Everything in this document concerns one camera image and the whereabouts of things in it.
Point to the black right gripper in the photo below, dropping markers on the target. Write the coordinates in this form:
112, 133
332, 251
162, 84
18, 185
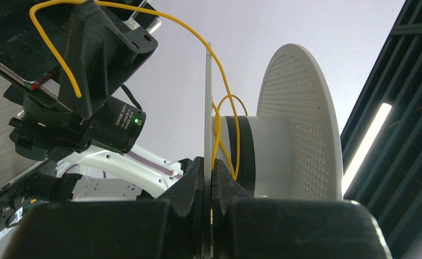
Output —
73, 55

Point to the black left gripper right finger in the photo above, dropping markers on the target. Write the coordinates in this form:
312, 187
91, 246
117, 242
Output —
246, 227

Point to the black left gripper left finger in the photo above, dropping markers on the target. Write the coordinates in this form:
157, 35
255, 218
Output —
170, 226

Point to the white perforated cable spool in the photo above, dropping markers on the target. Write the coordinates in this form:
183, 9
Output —
290, 149

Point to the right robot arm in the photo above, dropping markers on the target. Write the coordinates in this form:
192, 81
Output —
35, 140

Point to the fluorescent ceiling light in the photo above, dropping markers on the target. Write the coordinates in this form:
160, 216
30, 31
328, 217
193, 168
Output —
365, 145

